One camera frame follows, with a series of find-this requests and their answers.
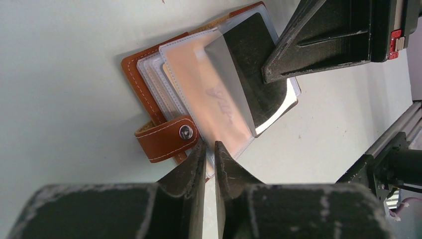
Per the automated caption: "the dark card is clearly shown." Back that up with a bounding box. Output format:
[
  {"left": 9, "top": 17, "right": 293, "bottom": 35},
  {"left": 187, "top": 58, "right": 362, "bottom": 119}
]
[{"left": 205, "top": 12, "right": 298, "bottom": 137}]

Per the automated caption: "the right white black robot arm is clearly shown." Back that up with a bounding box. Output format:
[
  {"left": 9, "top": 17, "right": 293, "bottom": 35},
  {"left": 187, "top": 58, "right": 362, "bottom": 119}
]
[{"left": 261, "top": 0, "right": 422, "bottom": 201}]

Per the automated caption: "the aluminium frame rail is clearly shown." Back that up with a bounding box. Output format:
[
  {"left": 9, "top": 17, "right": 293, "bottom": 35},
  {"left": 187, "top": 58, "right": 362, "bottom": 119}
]
[{"left": 364, "top": 101, "right": 422, "bottom": 157}]

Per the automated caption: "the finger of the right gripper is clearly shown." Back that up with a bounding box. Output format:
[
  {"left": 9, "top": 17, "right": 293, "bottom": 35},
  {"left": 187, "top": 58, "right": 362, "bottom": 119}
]
[
  {"left": 276, "top": 0, "right": 326, "bottom": 46},
  {"left": 262, "top": 0, "right": 373, "bottom": 84}
]

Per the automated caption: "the brown leather card holder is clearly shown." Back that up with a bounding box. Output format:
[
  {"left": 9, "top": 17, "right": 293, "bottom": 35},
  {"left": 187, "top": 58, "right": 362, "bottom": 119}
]
[{"left": 121, "top": 1, "right": 300, "bottom": 179}]

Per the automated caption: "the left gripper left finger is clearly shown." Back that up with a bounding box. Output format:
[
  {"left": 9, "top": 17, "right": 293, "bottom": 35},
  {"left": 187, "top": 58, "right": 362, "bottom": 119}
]
[{"left": 8, "top": 141, "right": 206, "bottom": 239}]

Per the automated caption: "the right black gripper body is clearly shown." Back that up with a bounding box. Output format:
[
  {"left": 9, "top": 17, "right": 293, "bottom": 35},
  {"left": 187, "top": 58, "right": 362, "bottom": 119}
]
[{"left": 371, "top": 0, "right": 422, "bottom": 63}]

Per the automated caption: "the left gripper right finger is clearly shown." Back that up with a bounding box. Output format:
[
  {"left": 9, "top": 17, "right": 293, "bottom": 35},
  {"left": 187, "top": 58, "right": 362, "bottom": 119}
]
[{"left": 214, "top": 141, "right": 393, "bottom": 239}]

